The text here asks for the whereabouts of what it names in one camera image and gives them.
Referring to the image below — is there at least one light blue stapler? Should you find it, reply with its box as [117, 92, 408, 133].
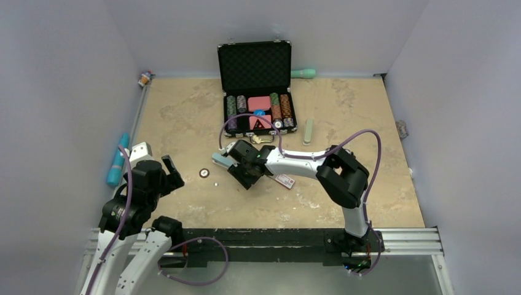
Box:
[211, 152, 236, 170]

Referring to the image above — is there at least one red white staple box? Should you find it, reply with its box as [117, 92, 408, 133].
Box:
[274, 174, 296, 189]

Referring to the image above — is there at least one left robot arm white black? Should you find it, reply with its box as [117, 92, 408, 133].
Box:
[81, 152, 230, 294]

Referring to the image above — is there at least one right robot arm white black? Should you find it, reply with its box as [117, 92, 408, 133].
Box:
[222, 140, 369, 250]

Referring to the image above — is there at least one poker chip near left gripper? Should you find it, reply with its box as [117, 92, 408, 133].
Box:
[199, 168, 210, 178]

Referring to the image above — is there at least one blue cylinder tool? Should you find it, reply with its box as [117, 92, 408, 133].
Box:
[106, 133, 130, 187]

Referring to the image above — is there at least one black poker chip case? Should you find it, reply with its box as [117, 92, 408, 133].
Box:
[217, 40, 298, 134]

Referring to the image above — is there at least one mint green flashlight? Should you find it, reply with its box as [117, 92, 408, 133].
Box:
[291, 69, 316, 79]

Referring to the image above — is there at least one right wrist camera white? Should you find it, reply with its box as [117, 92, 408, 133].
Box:
[219, 141, 237, 157]

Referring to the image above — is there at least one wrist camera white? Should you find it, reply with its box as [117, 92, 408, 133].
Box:
[219, 141, 237, 157]
[124, 142, 154, 168]

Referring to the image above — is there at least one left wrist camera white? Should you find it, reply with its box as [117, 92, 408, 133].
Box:
[124, 142, 154, 168]

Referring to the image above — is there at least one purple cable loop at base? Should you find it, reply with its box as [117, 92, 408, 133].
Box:
[157, 236, 229, 286]

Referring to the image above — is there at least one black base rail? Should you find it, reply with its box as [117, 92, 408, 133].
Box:
[87, 226, 444, 270]

